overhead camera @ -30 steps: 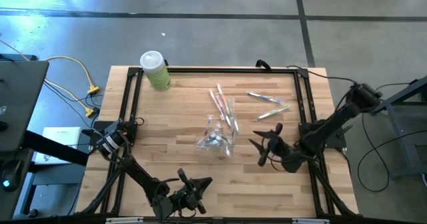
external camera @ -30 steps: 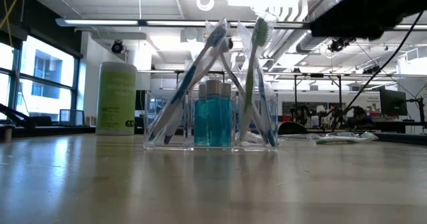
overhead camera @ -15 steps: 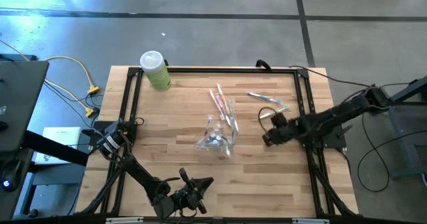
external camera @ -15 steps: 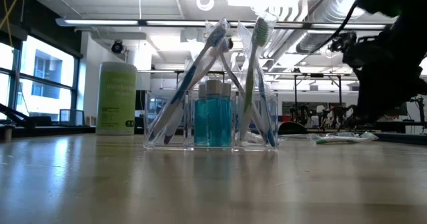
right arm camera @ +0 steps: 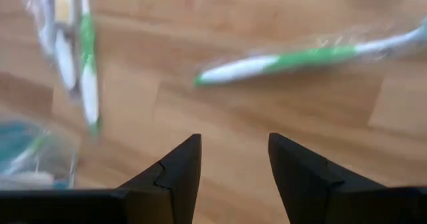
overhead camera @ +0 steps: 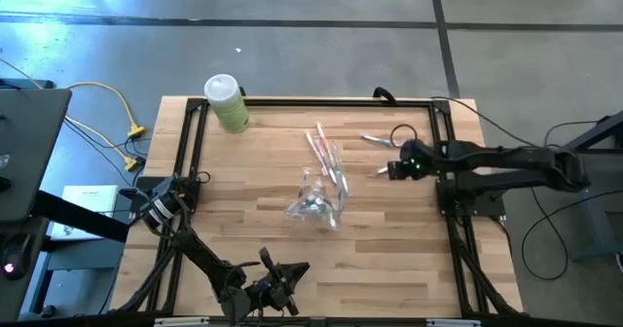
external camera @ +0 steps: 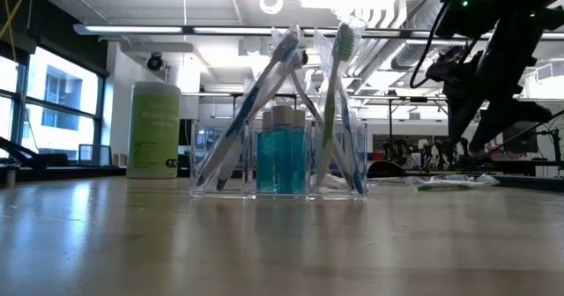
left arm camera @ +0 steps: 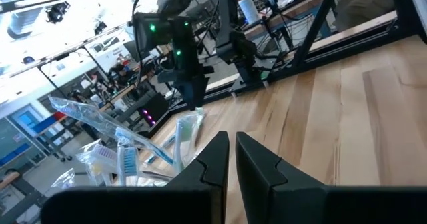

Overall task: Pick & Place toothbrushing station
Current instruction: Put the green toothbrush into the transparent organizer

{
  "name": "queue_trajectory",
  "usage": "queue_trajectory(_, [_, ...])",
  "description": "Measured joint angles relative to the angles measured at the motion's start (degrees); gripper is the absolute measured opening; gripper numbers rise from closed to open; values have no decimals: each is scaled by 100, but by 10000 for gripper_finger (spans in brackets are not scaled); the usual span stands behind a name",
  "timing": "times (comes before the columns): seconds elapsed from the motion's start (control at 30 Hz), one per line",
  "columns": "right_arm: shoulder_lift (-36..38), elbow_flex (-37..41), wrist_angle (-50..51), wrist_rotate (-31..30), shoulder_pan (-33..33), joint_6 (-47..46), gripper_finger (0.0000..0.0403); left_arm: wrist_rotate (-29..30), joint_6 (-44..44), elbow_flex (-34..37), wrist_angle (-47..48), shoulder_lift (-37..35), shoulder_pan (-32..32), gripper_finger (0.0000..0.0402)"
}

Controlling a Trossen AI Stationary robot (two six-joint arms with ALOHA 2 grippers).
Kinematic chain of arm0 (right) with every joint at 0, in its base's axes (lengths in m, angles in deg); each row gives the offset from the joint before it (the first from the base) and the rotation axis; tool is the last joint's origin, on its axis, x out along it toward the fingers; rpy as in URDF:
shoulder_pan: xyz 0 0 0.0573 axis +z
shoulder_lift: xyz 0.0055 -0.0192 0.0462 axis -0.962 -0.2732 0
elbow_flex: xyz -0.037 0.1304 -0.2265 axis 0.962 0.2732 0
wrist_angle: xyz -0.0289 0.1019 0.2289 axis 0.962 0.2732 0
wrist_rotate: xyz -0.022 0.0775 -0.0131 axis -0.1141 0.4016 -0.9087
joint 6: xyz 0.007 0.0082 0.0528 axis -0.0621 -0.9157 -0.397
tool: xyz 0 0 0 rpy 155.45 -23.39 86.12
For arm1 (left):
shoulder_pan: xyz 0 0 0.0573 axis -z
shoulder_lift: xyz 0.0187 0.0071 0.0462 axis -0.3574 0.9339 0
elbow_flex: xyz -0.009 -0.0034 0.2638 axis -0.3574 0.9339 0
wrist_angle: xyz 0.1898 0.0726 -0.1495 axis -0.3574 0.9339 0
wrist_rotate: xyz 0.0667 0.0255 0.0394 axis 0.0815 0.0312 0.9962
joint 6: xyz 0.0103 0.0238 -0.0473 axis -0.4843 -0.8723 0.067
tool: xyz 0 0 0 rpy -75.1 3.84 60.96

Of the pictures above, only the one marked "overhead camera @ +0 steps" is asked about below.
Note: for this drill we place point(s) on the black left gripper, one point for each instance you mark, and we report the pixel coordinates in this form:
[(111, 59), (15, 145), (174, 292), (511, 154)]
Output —
[(275, 295)]

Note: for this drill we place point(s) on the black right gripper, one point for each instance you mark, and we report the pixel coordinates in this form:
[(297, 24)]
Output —
[(409, 164)]

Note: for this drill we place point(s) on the blue white toothbrush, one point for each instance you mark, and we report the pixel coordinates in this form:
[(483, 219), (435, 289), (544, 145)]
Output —
[(340, 200)]

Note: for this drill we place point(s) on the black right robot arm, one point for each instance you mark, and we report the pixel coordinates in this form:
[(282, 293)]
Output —
[(511, 159)]

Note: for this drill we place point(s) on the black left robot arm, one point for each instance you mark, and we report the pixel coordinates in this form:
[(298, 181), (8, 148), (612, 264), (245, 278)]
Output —
[(194, 249)]

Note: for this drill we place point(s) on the clear acrylic organizer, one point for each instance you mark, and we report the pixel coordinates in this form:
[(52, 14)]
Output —
[(297, 210)]

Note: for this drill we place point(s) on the green disinfecting wipes canister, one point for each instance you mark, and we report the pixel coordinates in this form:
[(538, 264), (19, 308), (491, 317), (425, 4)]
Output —
[(229, 108)]

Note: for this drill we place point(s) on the white cardboard box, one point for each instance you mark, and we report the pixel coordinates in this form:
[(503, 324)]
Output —
[(92, 200)]

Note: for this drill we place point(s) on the black device with pink light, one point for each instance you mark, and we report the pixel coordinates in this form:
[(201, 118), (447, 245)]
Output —
[(17, 256)]

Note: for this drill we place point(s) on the grey side desk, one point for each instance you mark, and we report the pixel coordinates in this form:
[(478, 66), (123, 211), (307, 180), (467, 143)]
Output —
[(29, 147)]

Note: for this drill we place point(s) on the black aluminium table frame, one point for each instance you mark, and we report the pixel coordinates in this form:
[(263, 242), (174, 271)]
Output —
[(340, 102)]

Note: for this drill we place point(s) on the black diagonal frame strut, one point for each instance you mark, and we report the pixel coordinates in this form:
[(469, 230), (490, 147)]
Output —
[(78, 215)]

